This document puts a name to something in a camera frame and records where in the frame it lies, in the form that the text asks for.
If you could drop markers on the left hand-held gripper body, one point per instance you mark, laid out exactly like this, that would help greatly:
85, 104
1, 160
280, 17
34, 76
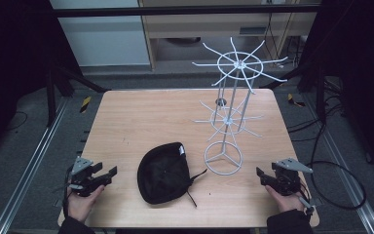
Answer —
82, 182

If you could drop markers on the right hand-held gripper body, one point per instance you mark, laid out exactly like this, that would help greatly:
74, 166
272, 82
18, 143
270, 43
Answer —
287, 182

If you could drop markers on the black cap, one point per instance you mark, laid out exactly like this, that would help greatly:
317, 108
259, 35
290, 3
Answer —
162, 174

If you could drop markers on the person's right hand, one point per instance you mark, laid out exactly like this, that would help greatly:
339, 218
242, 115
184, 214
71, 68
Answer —
289, 203

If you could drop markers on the person's left hand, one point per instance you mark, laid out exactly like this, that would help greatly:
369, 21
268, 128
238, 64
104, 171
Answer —
81, 206

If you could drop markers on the yellow black tape strip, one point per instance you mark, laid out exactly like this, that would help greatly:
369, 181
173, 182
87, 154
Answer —
295, 100
85, 104

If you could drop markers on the black stand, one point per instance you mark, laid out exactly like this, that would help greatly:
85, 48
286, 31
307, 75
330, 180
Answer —
51, 97
320, 94

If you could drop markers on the dark round table grommet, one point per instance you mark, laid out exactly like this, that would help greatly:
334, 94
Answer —
220, 101

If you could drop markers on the white cabinet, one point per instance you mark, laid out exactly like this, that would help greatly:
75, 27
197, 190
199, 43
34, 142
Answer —
100, 42

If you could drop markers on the dark curtain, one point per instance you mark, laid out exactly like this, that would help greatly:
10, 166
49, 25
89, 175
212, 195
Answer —
9, 65
363, 71

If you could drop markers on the wooden shelf unit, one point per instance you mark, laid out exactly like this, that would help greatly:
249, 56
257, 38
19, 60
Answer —
207, 27

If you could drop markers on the metal floor rail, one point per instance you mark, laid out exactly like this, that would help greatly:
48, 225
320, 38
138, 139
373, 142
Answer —
29, 169
347, 182

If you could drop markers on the black horizontal frame bar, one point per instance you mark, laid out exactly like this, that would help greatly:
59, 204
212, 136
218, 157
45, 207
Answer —
175, 10

